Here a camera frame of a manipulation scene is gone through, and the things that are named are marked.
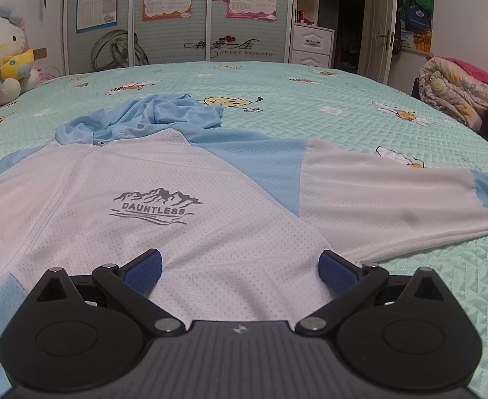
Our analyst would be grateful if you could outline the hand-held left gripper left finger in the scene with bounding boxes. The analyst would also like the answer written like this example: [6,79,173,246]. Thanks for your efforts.
[28,248,185,337]

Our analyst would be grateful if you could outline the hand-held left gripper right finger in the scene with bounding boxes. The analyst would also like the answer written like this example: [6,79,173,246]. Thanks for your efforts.
[296,249,456,336]

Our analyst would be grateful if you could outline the light blue white jacket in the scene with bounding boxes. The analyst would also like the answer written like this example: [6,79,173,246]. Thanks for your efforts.
[0,93,488,399]

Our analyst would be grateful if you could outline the bee print bed quilt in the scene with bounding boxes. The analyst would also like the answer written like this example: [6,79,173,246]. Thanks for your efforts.
[0,62,488,399]

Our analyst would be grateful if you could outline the folded floral quilt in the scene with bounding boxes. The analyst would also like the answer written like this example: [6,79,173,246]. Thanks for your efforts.
[418,56,488,131]

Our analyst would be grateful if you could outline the white drawer cabinet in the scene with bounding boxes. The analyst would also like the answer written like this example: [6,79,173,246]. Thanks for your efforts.
[290,23,336,68]

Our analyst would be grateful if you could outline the grey sliding door wardrobe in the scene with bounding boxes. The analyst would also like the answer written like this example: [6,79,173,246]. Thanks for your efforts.
[63,0,296,76]

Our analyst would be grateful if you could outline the white door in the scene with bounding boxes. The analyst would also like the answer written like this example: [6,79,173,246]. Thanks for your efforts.
[364,0,398,86]

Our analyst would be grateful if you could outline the red blanket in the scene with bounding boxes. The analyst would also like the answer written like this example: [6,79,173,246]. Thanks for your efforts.
[451,58,488,97]

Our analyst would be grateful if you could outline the blue bag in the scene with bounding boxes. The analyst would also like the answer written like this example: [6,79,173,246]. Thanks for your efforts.
[405,0,432,32]

